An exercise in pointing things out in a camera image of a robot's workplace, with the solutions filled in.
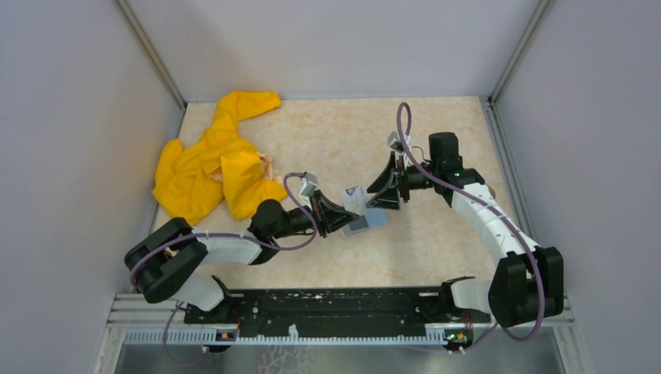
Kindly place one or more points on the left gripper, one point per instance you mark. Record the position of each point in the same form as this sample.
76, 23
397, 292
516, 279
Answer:
334, 219

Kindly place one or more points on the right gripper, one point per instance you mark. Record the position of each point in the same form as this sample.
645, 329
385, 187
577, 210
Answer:
387, 198

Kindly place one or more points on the clear plastic card holder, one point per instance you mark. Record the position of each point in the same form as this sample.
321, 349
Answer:
371, 219

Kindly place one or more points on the white printed credit card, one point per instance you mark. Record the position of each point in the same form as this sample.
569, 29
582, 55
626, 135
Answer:
355, 200

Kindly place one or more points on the black credit card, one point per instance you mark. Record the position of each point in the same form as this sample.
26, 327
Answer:
360, 224

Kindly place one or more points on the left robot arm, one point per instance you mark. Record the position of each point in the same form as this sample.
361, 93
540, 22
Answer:
165, 264

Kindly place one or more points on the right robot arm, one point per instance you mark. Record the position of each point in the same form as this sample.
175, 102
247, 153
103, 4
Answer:
528, 280

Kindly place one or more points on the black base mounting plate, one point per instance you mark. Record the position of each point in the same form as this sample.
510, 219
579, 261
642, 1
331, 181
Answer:
380, 325

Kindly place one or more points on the yellow cloth garment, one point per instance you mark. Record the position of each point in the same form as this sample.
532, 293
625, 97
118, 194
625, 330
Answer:
221, 167

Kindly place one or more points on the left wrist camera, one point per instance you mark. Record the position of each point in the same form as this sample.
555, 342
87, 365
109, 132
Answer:
308, 184

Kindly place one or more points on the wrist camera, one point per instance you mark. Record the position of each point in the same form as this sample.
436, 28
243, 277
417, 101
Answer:
396, 143
308, 184

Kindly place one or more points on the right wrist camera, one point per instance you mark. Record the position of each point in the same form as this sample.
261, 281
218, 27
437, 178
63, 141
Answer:
396, 143

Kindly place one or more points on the white slotted cable duct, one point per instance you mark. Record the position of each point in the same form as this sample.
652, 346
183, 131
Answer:
211, 337

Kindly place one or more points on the aluminium frame rail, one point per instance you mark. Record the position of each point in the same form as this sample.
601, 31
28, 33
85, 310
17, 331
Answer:
252, 304

